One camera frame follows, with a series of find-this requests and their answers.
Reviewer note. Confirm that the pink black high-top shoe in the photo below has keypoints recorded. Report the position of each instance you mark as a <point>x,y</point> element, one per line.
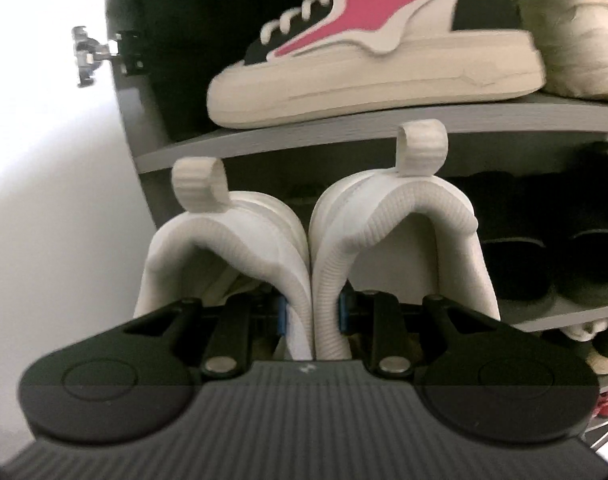
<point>384,25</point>

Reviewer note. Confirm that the cream padded shoe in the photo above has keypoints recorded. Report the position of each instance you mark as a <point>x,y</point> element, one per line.
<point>569,35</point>

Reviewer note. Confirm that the white cabinet door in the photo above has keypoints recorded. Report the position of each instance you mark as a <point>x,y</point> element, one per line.
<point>43,210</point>

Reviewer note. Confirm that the white chunky lace-up sneaker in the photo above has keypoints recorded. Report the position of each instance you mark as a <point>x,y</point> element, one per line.
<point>264,245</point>
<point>384,220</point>

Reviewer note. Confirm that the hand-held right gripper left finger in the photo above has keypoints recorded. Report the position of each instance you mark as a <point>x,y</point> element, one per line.
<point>282,317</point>

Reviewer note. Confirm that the black and cream shoe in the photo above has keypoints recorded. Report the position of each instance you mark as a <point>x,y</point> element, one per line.
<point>599,347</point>

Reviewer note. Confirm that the metal cabinet door hinge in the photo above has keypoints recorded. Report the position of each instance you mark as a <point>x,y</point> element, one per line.
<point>91,52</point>

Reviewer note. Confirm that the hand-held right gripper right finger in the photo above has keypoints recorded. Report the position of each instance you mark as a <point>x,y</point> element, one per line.
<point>343,316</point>

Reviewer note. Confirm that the plain black slide sandal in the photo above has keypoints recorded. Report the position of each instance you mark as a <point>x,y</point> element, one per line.
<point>514,260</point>

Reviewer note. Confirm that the grey shoe cabinet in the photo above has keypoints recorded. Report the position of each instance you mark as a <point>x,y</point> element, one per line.
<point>284,135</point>

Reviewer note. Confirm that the black slide sandal white print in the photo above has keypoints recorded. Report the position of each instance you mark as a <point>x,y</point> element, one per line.
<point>594,260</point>

